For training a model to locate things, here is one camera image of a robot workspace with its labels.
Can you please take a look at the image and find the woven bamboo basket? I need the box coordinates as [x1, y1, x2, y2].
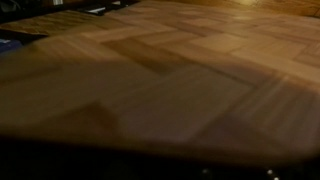
[0, 1, 320, 165]

